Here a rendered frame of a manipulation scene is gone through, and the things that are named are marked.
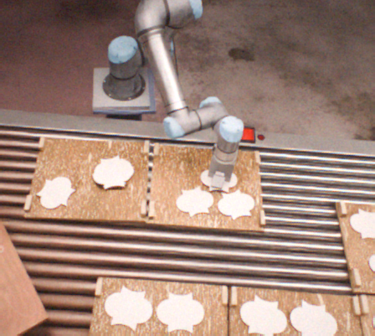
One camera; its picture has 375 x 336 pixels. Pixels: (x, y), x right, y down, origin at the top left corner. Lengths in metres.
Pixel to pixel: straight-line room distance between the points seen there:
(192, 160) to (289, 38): 2.39
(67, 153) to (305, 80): 2.30
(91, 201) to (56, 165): 0.21
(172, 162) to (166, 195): 0.15
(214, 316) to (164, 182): 0.52
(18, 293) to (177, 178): 0.68
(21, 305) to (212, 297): 0.57
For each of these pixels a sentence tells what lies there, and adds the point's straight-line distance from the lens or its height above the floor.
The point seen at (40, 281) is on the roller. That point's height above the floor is 0.92.
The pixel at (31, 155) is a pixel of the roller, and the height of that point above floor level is 0.92.
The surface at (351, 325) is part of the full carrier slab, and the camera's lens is 1.68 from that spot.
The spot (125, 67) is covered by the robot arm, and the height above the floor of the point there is 1.05.
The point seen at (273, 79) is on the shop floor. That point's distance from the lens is 3.67.
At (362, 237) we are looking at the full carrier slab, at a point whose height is 0.94.
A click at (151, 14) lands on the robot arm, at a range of 1.62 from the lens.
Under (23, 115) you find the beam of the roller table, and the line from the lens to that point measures 2.05.
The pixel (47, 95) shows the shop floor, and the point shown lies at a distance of 3.41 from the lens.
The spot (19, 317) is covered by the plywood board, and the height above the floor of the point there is 1.04.
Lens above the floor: 2.40
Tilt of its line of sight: 51 degrees down
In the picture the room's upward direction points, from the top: 9 degrees clockwise
